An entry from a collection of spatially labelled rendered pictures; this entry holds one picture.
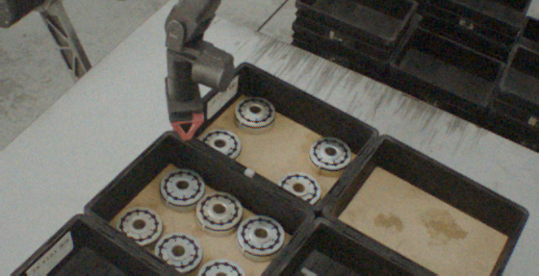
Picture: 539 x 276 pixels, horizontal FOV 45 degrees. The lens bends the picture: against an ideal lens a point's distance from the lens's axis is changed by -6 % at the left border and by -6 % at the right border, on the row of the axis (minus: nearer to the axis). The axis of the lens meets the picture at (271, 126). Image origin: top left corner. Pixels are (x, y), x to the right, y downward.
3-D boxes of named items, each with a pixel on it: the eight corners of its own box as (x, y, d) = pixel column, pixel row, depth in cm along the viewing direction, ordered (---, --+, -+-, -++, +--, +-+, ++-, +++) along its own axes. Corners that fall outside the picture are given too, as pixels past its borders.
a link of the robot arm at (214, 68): (193, 6, 125) (167, 18, 119) (247, 24, 122) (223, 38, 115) (185, 62, 132) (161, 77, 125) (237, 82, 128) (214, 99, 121)
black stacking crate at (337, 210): (311, 244, 151) (319, 215, 143) (372, 164, 169) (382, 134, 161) (467, 333, 138) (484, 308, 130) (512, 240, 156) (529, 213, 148)
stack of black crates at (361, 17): (281, 89, 282) (294, 1, 249) (313, 50, 301) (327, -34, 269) (369, 129, 271) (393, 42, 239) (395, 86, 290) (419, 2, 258)
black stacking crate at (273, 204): (87, 241, 146) (80, 211, 138) (169, 162, 164) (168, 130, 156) (232, 341, 133) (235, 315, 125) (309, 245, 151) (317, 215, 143)
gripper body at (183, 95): (196, 80, 137) (195, 51, 132) (203, 115, 130) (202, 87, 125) (164, 84, 136) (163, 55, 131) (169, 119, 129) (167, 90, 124)
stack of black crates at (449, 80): (370, 128, 272) (388, 64, 247) (396, 86, 291) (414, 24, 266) (460, 168, 261) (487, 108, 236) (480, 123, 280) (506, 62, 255)
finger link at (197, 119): (200, 120, 141) (199, 86, 134) (205, 145, 136) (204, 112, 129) (167, 123, 139) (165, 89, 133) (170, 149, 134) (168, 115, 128)
